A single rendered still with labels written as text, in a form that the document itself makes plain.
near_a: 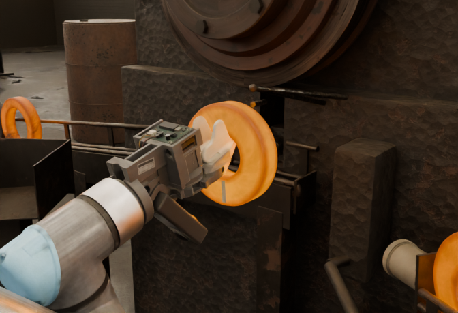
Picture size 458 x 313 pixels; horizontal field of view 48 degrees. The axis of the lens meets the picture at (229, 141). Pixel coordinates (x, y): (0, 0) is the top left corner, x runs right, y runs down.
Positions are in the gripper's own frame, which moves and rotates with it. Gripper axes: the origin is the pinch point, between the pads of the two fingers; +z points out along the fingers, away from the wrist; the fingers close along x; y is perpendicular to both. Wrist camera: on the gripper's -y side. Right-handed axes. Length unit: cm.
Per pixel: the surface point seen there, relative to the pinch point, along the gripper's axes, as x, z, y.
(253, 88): 4.1, 12.5, 2.6
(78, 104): 269, 141, -100
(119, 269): 102, 35, -99
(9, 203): 60, -10, -23
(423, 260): -27.6, 3.1, -13.9
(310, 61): -1.1, 22.5, 4.1
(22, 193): 63, -5, -25
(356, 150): -10.6, 19.0, -9.5
